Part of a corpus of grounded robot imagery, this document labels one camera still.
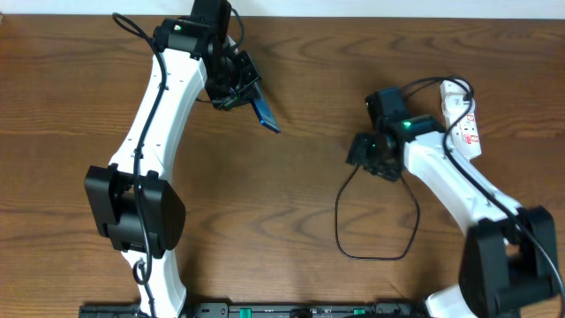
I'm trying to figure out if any black USB charging cable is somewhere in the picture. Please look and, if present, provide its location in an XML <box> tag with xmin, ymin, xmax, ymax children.
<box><xmin>334</xmin><ymin>75</ymin><xmax>476</xmax><ymax>261</ymax></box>

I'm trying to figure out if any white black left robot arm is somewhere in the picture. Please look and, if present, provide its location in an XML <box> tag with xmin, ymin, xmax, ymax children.
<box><xmin>79</xmin><ymin>0</ymin><xmax>280</xmax><ymax>317</ymax></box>

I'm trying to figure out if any white power strip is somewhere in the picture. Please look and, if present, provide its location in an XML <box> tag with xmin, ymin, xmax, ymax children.
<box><xmin>441</xmin><ymin>95</ymin><xmax>482</xmax><ymax>160</ymax></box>

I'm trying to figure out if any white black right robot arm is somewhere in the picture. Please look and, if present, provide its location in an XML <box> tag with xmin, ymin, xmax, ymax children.
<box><xmin>346</xmin><ymin>80</ymin><xmax>564</xmax><ymax>317</ymax></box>

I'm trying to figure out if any blue Samsung smartphone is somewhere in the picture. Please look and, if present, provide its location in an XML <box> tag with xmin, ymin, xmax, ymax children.
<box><xmin>252</xmin><ymin>82</ymin><xmax>281</xmax><ymax>133</ymax></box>

